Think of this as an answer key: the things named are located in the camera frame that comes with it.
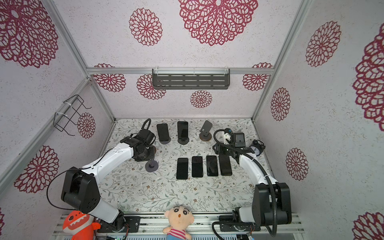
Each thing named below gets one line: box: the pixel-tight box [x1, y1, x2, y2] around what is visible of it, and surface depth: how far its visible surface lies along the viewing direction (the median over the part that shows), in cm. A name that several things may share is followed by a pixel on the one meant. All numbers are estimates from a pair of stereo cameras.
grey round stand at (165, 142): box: [159, 137, 171, 145], surface depth 108 cm
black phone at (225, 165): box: [218, 154, 233, 176], surface depth 97 cm
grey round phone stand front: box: [145, 159, 159, 173], surface depth 95 cm
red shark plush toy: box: [62, 210, 101, 240], surface depth 69 cm
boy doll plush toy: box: [163, 205, 195, 240], surface depth 69 cm
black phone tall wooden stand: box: [176, 157, 189, 180], surface depth 96 cm
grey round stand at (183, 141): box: [177, 137, 190, 145], surface depth 108 cm
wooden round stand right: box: [199, 132, 212, 142], surface depth 111 cm
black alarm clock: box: [249, 139, 266, 157], surface depth 97 cm
